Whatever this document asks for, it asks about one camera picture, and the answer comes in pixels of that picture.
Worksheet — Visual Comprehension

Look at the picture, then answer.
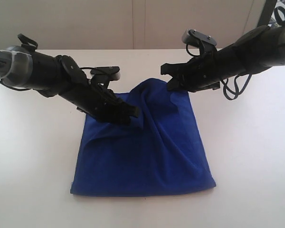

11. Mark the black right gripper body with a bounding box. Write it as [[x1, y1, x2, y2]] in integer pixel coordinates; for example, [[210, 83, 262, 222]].
[[160, 51, 240, 92]]

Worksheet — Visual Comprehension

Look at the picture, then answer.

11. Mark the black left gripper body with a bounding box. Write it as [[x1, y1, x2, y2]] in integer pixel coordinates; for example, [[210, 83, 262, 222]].
[[59, 82, 140, 125]]

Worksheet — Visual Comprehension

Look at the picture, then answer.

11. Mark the blue microfiber towel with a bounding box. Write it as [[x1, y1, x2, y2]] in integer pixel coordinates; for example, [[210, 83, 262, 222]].
[[70, 78, 216, 197]]

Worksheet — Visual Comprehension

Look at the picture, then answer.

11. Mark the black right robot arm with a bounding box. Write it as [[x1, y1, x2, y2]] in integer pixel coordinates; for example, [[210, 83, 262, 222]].
[[160, 21, 285, 93]]

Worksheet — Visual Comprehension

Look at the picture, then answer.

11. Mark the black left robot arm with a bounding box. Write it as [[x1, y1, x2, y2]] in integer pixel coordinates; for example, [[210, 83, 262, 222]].
[[0, 46, 139, 125]]

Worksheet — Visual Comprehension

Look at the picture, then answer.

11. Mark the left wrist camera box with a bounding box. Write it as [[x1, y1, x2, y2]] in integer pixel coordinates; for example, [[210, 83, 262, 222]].
[[90, 66, 121, 83]]

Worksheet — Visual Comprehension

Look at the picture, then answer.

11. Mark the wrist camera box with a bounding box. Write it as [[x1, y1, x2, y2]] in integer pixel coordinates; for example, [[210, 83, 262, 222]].
[[90, 66, 121, 83], [181, 29, 217, 48]]

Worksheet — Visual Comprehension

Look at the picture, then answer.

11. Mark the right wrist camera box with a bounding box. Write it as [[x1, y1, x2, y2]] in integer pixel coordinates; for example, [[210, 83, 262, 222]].
[[181, 29, 217, 48]]

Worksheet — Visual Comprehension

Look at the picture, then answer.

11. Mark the black window frame post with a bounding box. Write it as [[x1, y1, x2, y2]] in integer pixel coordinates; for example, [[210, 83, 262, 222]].
[[256, 0, 277, 27]]

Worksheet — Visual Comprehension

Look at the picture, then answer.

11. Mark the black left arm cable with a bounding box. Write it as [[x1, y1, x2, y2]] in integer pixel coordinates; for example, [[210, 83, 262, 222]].
[[17, 33, 38, 52]]

